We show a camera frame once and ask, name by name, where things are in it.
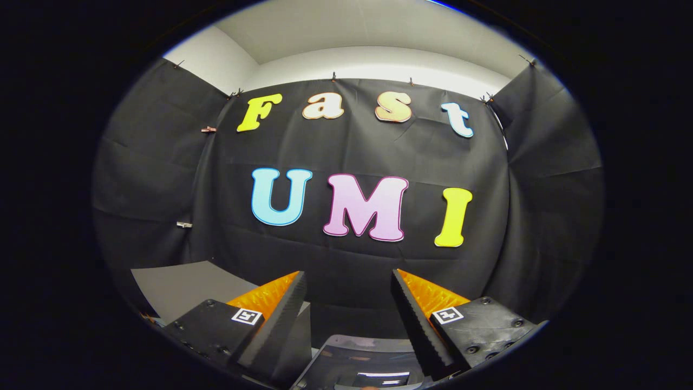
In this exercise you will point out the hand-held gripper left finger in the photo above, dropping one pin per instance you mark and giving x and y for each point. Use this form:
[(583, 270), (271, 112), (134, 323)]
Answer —
[(281, 325)]

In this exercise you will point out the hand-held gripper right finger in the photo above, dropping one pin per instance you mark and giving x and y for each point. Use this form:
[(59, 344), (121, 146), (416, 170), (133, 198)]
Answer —
[(417, 325)]

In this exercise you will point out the silver cloth clip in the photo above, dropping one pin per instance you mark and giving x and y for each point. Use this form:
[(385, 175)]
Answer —
[(184, 224)]

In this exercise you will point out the dark transparent washing machine lid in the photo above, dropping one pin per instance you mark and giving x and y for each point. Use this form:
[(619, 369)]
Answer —
[(346, 357)]

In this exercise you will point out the row of small dark clips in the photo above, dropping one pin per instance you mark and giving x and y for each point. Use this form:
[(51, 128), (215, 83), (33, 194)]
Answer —
[(334, 77)]

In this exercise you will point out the grey box cabinet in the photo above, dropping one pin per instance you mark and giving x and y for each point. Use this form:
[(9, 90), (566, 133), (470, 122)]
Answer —
[(184, 287)]

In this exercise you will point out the black backdrop cloth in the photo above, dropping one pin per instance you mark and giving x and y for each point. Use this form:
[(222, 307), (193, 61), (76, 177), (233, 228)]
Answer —
[(368, 146)]

